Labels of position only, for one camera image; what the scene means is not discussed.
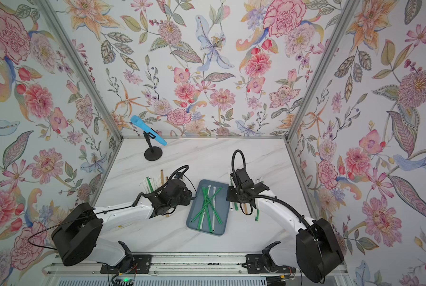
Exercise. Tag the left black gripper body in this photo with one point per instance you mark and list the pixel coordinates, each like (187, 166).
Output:
(184, 198)

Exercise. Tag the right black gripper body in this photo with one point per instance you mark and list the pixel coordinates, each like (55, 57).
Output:
(235, 194)

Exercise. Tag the blue-grey storage tray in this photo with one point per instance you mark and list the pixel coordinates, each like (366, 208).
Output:
(210, 224)

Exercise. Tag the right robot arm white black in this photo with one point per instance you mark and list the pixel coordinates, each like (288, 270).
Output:
(312, 247)

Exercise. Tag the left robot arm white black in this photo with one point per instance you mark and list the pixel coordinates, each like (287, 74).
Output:
(80, 236)

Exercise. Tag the brown straw right group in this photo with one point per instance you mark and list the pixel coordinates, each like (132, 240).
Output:
(245, 209)

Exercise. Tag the black round microphone stand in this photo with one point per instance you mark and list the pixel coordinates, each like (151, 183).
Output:
(152, 153)

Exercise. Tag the blue microphone on stand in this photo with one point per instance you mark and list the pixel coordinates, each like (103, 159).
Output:
(138, 122)

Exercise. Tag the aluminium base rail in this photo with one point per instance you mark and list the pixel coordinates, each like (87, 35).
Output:
(158, 264)

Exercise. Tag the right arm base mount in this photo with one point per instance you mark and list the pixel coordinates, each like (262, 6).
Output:
(263, 264)

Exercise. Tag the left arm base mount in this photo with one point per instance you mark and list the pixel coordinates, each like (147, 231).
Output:
(138, 264)

